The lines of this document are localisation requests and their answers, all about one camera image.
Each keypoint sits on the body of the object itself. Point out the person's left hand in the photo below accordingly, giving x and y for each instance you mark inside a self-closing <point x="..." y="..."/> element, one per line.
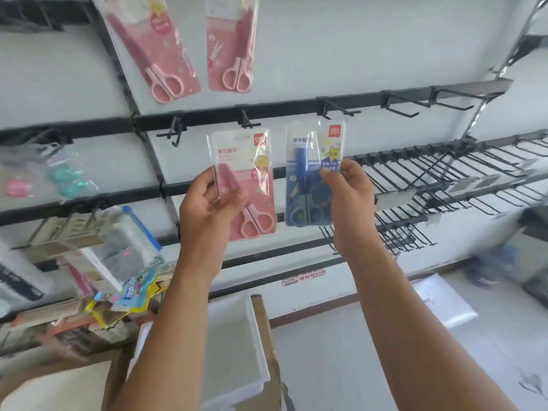
<point x="203" y="226"/>

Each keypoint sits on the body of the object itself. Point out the white plastic tray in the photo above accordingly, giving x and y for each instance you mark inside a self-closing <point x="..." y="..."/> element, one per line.
<point x="231" y="346"/>

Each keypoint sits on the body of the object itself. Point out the cardboard box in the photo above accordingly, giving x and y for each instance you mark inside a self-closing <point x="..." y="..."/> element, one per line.
<point x="267" y="338"/>

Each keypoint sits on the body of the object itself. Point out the white paper sheet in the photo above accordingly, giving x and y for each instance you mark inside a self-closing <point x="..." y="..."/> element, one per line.
<point x="445" y="300"/>

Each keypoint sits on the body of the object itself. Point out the black display rail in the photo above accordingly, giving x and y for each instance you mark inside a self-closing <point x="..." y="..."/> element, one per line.
<point x="128" y="196"/>
<point x="299" y="107"/>

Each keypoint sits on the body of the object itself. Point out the person's right thumb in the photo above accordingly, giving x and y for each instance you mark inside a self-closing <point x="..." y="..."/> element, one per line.
<point x="330" y="177"/>

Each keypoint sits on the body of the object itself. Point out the person's left thumb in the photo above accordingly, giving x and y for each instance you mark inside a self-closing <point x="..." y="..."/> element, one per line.
<point x="210" y="181"/>

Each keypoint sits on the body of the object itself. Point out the clear packet with blue pen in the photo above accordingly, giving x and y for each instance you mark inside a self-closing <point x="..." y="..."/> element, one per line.
<point x="128" y="239"/>

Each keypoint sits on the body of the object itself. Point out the person's right forearm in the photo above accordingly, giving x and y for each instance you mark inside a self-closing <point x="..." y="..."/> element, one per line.
<point x="411" y="338"/>

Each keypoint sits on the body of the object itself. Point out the pink scissors packet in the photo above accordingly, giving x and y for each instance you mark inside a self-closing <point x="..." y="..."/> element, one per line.
<point x="150" y="42"/>
<point x="257" y="175"/>
<point x="233" y="38"/>

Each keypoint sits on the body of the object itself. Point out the blue scissors packet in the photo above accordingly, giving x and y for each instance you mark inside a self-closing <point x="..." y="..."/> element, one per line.
<point x="306" y="166"/>

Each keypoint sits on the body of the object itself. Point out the teal stationery packet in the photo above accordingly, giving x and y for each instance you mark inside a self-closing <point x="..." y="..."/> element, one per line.
<point x="68" y="179"/>

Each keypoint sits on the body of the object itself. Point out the colourful cartoon packet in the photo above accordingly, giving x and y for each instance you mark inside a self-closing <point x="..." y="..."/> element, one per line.
<point x="137" y="291"/>

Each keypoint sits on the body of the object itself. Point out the black display hook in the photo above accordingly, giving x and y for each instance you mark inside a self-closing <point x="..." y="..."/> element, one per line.
<point x="246" y="118"/>
<point x="338" y="109"/>
<point x="173" y="131"/>
<point x="398" y="103"/>
<point x="462" y="98"/>

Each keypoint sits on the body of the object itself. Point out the red wall sticker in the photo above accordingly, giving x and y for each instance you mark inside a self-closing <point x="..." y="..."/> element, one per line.
<point x="303" y="278"/>

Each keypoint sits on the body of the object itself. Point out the pink stationery packet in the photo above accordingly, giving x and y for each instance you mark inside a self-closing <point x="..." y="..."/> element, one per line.
<point x="18" y="187"/>

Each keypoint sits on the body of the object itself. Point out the person's right hand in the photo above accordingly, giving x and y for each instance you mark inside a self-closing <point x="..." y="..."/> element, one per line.
<point x="353" y="209"/>

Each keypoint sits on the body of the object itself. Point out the person's left forearm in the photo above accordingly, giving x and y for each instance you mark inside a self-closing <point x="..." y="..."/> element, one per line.
<point x="171" y="338"/>

